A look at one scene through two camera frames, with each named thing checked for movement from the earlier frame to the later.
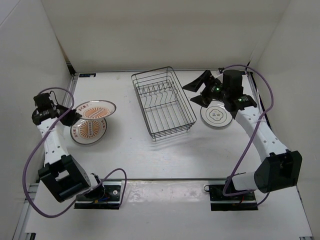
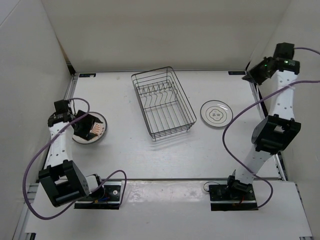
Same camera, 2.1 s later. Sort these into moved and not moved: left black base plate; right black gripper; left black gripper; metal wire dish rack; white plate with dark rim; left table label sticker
Moved: left black gripper; right black gripper
Not moved: left table label sticker; metal wire dish rack; left black base plate; white plate with dark rim
